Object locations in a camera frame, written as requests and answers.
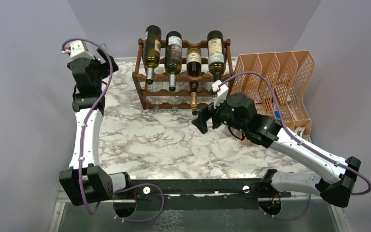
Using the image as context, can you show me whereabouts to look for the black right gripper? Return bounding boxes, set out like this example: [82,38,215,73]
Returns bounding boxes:
[192,93,247,134]

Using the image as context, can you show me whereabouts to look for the green wine bottle cream label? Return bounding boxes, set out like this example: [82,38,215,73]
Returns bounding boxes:
[207,30,226,81]

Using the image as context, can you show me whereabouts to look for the clear glass bottle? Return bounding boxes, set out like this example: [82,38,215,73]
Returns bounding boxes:
[99,43,121,85]

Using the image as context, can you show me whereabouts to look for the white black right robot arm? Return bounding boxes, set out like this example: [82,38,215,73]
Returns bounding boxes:
[192,93,361,208]

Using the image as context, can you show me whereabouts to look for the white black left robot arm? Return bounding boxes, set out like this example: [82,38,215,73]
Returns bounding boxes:
[59,41,133,206]

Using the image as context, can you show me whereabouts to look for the green wine bottle far left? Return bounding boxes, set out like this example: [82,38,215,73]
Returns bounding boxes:
[143,25,161,85]

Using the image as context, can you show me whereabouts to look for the brown wooden wine rack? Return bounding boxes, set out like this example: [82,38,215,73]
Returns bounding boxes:
[132,38,234,110]

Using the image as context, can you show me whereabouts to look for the dark bottle gold foil neck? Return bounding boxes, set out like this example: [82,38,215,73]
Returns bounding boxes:
[186,48,202,116]

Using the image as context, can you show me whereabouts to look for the green wine bottle white label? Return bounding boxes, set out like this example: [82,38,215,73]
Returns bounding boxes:
[165,31,183,92]

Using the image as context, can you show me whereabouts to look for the orange plastic file organizer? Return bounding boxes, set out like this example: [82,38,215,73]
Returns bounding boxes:
[229,50,315,138]

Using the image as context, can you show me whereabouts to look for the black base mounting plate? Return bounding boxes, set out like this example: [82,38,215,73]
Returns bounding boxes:
[113,178,291,211]

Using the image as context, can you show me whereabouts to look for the aluminium frame rail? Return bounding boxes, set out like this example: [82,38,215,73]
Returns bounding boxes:
[48,58,353,232]

